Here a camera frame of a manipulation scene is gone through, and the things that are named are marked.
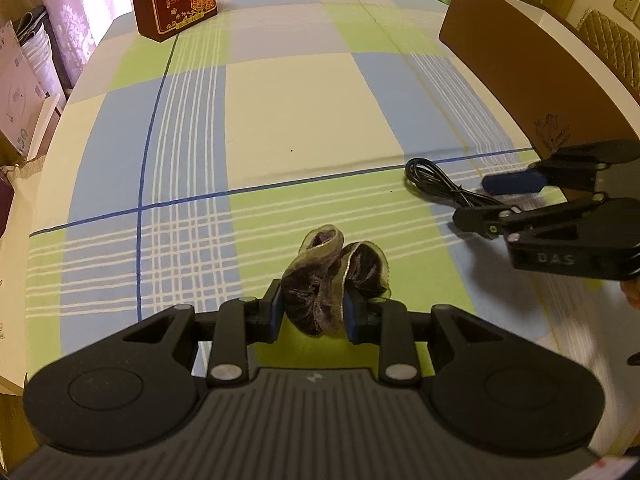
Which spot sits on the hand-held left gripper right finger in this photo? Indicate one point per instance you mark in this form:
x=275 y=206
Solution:
x=350 y=317

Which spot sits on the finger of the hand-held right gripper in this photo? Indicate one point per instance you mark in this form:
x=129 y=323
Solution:
x=480 y=222
x=515 y=181

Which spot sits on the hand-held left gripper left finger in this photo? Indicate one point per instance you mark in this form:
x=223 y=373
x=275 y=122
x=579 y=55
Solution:
x=274 y=312

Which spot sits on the brown velvet scrunchie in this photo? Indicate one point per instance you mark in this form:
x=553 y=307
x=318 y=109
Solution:
x=320 y=285

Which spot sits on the brown cardboard box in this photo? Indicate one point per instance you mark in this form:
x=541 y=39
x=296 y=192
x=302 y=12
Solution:
x=525 y=70

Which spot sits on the desktop with checked tablecloth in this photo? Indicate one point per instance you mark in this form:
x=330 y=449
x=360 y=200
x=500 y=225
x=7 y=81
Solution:
x=280 y=110

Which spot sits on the chair with quilted cover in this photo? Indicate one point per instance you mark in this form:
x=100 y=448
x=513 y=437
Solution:
x=612 y=50

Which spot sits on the purple paper bag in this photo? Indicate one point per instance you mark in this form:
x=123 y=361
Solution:
x=22 y=95

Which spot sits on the pink lace curtain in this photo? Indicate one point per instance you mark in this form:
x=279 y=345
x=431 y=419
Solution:
x=75 y=5

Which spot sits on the beige wall socket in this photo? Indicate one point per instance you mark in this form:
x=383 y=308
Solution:
x=626 y=1

